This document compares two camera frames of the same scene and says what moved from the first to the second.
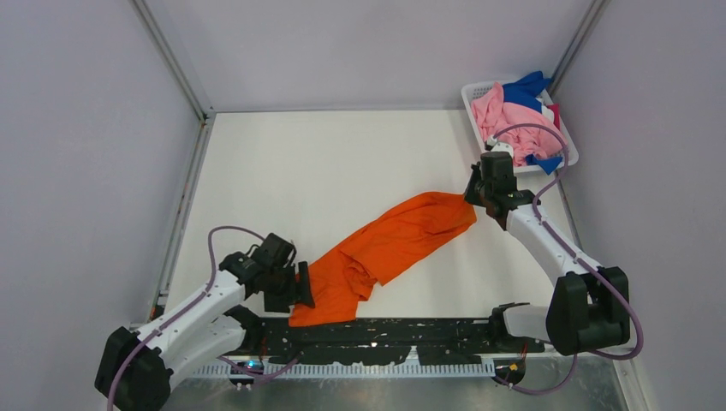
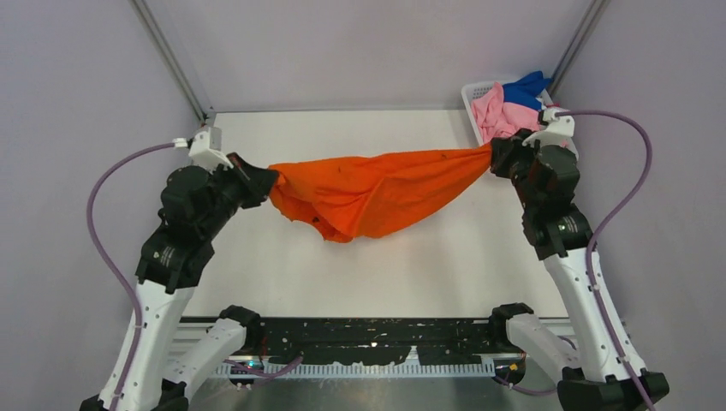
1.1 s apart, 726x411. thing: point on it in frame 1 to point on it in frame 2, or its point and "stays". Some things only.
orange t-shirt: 350,255 to 355,198
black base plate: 436,342 stays
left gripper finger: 304,295 to 262,181
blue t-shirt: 523,92 stays
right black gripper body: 478,189 to 521,158
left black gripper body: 281,290 to 230,187
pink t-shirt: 492,115 stays
